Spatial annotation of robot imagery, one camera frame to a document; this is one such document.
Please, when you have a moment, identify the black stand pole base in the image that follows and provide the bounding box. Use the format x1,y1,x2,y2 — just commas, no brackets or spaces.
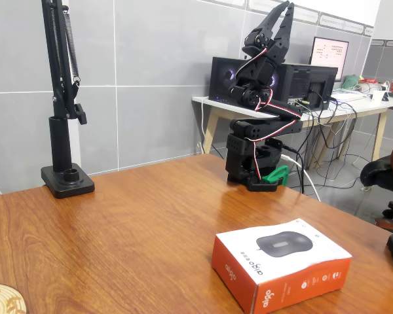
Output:
41,116,96,200

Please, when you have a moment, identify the green plastic clamp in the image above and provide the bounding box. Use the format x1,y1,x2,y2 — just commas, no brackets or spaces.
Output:
261,165,290,188

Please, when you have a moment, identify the computer monitor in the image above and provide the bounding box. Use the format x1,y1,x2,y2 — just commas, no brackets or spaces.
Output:
309,36,350,82

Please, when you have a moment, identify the black office chair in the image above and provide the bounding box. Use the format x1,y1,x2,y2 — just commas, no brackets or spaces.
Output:
360,153,393,234

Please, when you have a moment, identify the black cable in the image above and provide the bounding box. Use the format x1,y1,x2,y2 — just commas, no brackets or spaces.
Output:
281,143,307,196

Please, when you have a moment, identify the green bag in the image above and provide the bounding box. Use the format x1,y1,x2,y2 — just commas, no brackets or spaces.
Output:
343,75,362,90

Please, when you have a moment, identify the white paper stack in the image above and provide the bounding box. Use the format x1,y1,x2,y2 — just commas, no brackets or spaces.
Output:
330,90,366,101

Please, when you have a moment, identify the white table with wooden legs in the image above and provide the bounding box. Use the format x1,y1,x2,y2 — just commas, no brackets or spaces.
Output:
191,94,393,171

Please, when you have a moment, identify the black computer case with fans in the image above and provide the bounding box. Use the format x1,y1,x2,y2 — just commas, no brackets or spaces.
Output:
208,56,339,111

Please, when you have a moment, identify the orange white mouse box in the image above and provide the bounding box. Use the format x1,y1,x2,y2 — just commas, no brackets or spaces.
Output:
211,218,353,314

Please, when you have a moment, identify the round wooden coaster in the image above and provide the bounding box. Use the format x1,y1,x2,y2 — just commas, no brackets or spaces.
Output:
0,283,28,314

